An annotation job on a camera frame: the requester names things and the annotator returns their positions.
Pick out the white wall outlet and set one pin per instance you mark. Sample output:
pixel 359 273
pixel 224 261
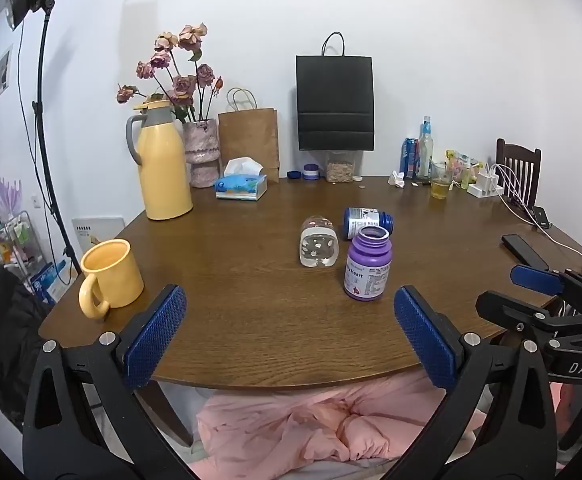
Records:
pixel 36 201

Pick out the blue lid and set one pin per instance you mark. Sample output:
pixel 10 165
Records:
pixel 294 175

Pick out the wall picture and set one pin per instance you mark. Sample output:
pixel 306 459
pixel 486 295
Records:
pixel 1 72

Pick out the blue white packet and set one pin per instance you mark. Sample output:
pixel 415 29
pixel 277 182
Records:
pixel 46 280

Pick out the brown paper bag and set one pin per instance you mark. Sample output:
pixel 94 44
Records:
pixel 248 135

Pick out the dark wooden chair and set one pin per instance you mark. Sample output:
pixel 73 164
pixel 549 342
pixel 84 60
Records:
pixel 518 160

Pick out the glass of yellow drink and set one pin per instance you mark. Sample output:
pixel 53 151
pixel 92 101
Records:
pixel 440 187

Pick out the purple paper decoration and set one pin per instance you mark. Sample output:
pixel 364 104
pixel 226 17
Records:
pixel 8 195

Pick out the black cloth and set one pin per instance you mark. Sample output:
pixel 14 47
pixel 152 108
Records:
pixel 6 320

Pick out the crumpled white paper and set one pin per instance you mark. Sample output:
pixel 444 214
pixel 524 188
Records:
pixel 397 180

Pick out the clear jar of oats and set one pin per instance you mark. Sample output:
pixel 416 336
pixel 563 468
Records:
pixel 340 170

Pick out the colourful snack packets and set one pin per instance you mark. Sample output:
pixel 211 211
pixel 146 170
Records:
pixel 461 167

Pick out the clear glass bottle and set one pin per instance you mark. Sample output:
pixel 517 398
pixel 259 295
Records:
pixel 425 152

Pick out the white charger block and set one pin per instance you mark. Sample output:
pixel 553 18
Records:
pixel 486 185

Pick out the yellow mug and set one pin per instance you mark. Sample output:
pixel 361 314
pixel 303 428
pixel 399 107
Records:
pixel 113 275

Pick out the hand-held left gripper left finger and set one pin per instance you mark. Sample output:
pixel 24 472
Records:
pixel 156 335

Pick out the blue pill bottle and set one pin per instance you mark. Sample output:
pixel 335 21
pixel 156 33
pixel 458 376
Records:
pixel 363 220

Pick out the small purple jar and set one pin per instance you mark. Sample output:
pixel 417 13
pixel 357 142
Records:
pixel 311 172

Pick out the black paper bag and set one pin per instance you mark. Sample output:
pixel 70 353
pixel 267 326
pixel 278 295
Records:
pixel 335 100

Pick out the black flat phone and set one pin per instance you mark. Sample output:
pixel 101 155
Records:
pixel 523 250

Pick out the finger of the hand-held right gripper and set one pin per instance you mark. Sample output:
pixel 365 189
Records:
pixel 536 280
pixel 508 311

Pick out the white board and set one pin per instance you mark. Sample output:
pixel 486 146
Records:
pixel 96 230

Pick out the pink vase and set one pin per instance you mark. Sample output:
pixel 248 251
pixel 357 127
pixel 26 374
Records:
pixel 201 150

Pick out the small black device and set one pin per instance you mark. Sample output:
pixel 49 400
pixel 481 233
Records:
pixel 541 217

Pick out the dried pink roses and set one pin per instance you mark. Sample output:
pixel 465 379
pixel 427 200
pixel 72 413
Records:
pixel 183 85

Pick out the blue drink can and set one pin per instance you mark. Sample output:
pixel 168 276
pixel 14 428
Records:
pixel 409 157

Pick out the black light stand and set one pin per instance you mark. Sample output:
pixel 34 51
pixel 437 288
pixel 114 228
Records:
pixel 41 125

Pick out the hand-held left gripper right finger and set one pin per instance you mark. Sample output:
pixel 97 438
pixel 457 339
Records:
pixel 423 335

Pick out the purple pill bottle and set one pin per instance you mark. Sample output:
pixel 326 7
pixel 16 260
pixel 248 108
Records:
pixel 367 267

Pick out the blue tissue box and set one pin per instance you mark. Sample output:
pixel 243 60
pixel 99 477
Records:
pixel 238 187

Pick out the yellow thermos jug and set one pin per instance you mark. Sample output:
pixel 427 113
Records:
pixel 163 170

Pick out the pink blanket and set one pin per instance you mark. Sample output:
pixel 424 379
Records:
pixel 291 425

